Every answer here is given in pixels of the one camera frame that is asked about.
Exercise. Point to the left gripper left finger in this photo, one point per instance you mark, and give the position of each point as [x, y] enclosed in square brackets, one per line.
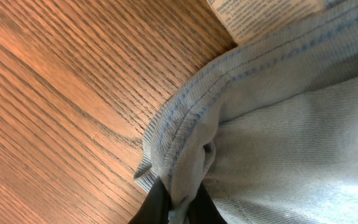
[155, 207]

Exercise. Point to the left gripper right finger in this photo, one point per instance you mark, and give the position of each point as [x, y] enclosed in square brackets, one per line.
[202, 210]

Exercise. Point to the light blue printed t-shirt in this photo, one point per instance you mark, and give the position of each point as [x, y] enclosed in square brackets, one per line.
[270, 128]

